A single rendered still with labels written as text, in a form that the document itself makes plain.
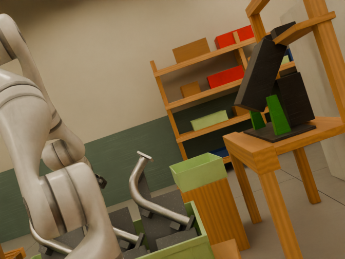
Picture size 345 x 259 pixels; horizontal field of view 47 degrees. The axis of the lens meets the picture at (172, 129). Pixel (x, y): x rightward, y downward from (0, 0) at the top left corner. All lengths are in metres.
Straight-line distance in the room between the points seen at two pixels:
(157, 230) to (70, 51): 6.40
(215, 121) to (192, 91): 0.63
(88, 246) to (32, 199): 0.11
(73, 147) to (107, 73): 6.37
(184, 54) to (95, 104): 1.90
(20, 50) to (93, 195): 0.41
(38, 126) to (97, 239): 0.21
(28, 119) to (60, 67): 6.88
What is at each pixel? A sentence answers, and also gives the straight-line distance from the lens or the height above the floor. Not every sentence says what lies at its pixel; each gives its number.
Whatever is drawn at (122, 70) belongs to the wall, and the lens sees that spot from 7.31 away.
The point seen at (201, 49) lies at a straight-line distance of 6.76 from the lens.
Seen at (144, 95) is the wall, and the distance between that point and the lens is 7.23.
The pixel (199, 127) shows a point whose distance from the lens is 6.67.
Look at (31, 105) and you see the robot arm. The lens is 0.70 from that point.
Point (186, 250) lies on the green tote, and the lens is 1.06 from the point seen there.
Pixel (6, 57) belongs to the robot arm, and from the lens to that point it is 0.88.
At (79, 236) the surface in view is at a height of 1.00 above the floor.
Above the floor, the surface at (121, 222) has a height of 1.00.
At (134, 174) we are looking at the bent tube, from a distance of 1.31.
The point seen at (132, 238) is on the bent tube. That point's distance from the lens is 1.28.
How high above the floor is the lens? 1.29
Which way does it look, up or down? 3 degrees down
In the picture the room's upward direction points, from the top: 19 degrees counter-clockwise
